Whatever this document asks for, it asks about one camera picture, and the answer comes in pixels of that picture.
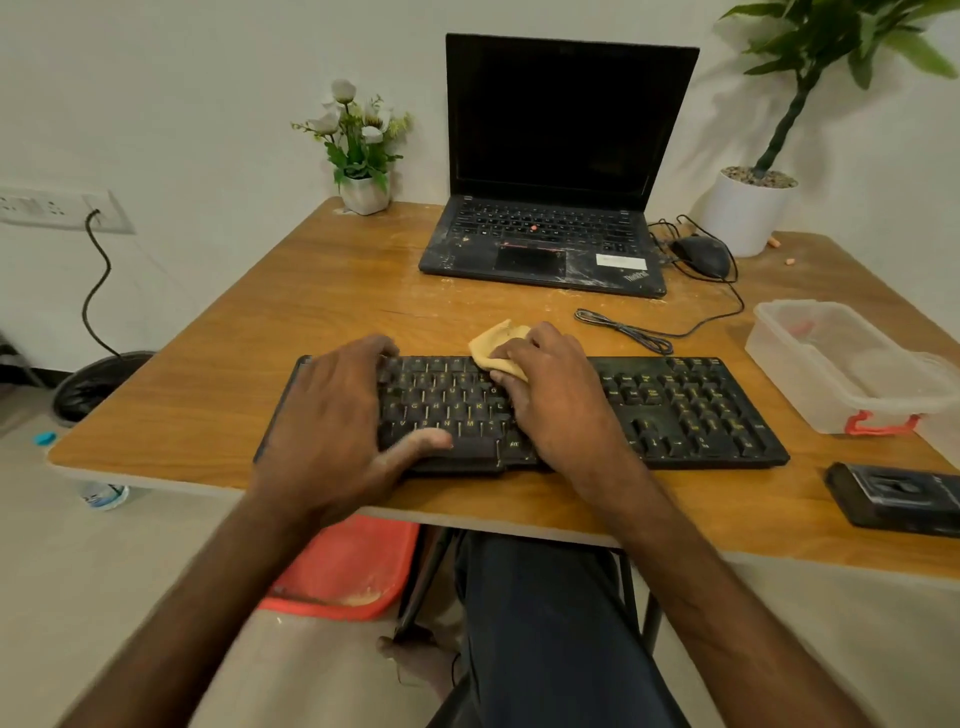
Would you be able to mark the person's left hand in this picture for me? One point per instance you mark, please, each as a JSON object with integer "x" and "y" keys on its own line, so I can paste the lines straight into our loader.
{"x": 326, "y": 427}

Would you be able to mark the person's right forearm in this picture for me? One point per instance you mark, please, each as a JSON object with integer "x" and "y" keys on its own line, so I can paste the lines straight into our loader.
{"x": 705, "y": 600}

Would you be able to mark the black metal table leg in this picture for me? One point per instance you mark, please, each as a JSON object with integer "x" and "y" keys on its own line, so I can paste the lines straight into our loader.
{"x": 424, "y": 581}
{"x": 651, "y": 615}

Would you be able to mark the green plant in white pot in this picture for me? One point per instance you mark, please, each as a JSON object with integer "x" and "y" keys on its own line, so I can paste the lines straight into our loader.
{"x": 746, "y": 210}

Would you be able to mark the black computer keyboard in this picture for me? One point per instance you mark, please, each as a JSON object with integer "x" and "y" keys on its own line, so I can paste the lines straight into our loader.
{"x": 675, "y": 409}

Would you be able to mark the black computer mouse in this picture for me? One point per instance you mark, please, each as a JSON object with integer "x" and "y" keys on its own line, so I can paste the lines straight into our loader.
{"x": 703, "y": 255}

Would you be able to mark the yellow cleaning cloth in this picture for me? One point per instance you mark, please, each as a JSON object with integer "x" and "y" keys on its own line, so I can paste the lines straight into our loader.
{"x": 491, "y": 345}

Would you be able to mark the person's right hand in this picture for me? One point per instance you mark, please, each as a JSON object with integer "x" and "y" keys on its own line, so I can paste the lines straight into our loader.
{"x": 562, "y": 405}

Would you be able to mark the person's right fingers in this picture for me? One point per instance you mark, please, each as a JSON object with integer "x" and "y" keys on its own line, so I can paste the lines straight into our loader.
{"x": 536, "y": 346}

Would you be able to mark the white flowers in white pot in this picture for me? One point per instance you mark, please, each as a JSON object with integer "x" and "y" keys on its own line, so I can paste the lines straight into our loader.
{"x": 360, "y": 157}

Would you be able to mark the small blue object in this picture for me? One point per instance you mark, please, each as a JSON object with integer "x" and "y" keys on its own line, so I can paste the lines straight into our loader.
{"x": 45, "y": 439}

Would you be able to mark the person's leg in dark trousers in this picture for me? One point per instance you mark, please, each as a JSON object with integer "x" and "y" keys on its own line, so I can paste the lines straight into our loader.
{"x": 547, "y": 637}

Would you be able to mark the clear plastic container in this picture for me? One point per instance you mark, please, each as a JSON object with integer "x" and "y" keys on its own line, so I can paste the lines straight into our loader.
{"x": 832, "y": 367}

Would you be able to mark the white wall socket panel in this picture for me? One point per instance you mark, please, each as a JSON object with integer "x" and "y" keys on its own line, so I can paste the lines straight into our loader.
{"x": 52, "y": 208}

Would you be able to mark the black round bin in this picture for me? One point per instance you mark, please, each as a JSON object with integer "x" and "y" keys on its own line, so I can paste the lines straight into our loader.
{"x": 94, "y": 386}

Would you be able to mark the red plastic tray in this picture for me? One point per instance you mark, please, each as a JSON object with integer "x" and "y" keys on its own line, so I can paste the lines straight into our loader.
{"x": 345, "y": 566}

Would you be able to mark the black flat box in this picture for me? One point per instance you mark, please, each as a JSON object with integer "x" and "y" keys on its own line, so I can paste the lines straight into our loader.
{"x": 892, "y": 496}

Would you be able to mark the person's left forearm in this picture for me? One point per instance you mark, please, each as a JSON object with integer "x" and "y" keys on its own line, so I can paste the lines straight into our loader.
{"x": 217, "y": 615}

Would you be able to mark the person's left thumb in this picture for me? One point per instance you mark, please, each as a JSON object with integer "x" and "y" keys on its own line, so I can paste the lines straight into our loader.
{"x": 420, "y": 448}

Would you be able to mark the black laptop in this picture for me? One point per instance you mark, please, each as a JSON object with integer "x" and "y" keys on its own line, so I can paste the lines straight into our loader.
{"x": 555, "y": 150}

